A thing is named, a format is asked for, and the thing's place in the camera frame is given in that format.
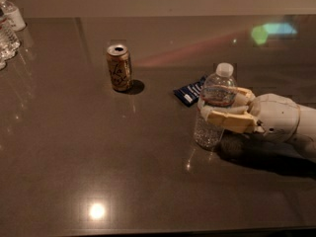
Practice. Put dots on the water bottle with white label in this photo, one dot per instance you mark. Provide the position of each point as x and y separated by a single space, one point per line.
13 15

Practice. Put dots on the clear plastic water bottle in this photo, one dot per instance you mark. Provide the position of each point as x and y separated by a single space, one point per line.
218 91

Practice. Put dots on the clear ribbed water bottle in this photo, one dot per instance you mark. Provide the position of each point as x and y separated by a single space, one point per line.
9 42

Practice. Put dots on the gold soda can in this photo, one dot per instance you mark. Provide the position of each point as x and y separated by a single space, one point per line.
119 64

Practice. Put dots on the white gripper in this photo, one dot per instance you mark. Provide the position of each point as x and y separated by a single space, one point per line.
278 116

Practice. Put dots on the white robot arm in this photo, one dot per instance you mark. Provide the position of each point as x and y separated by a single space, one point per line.
300 145

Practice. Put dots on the blue snack wrapper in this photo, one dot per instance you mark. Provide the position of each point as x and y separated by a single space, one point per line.
189 94

